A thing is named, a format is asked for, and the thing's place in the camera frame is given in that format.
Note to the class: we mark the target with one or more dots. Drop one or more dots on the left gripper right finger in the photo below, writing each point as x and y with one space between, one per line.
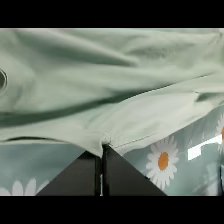
130 176

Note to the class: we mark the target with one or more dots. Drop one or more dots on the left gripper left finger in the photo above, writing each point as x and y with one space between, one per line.
76 176

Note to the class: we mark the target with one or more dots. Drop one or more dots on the pale green T-shirt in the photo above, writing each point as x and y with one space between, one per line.
110 86

